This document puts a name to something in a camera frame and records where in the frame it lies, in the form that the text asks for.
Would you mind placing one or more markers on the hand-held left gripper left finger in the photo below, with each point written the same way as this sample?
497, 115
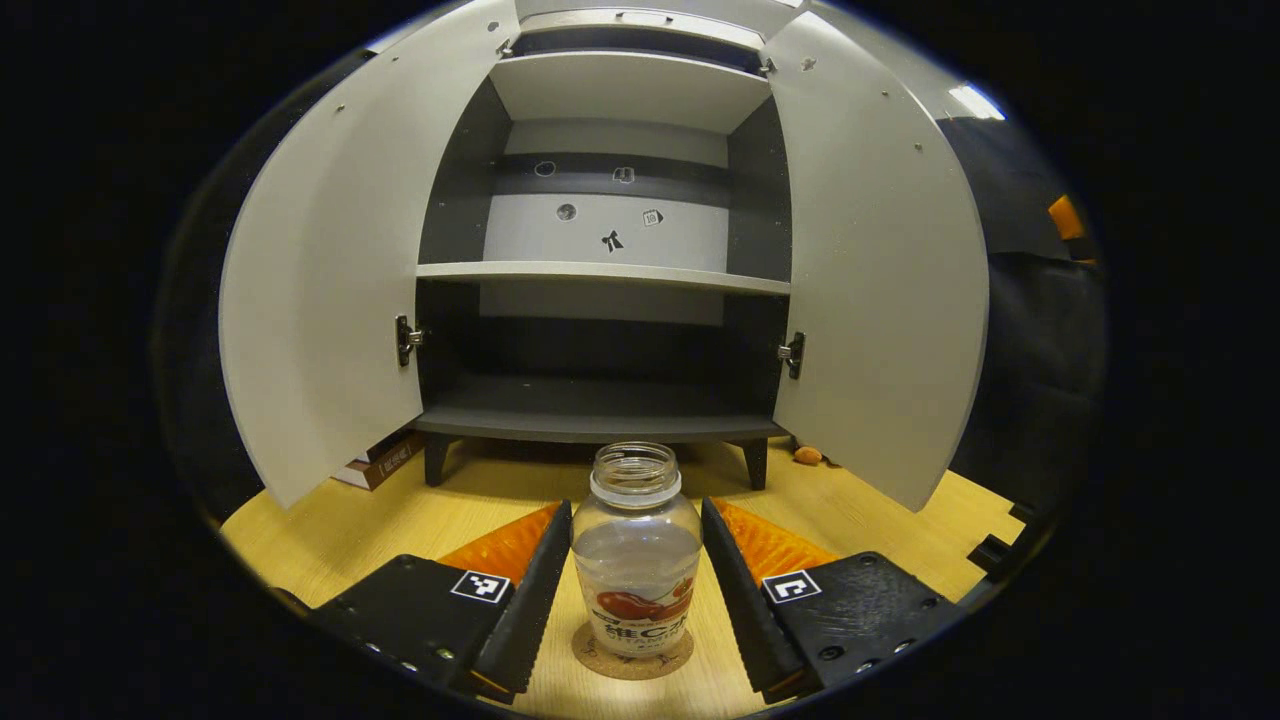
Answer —
525, 610

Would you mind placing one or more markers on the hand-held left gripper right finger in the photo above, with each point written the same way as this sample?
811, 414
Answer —
745, 610

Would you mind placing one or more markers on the clear bottle with red label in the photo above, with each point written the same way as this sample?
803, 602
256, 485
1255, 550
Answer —
637, 560

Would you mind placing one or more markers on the round cork coaster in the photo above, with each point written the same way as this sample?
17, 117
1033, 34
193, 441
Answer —
640, 668

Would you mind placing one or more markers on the grey cabinet door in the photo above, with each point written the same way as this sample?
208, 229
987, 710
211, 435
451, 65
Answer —
330, 280
880, 300

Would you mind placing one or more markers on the metal door hinge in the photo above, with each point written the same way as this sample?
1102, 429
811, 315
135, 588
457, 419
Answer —
793, 355
405, 340

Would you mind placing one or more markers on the grey cabinet drawer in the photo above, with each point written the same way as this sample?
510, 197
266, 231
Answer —
640, 18

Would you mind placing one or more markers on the penguin plush toy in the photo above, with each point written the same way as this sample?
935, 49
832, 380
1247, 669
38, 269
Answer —
808, 456

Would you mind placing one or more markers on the brown book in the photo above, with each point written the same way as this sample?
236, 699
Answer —
385, 465

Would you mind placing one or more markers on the black backdrop cloth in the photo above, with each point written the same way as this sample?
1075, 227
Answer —
1040, 350

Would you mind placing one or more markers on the ceiling light panel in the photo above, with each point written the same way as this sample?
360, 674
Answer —
975, 102

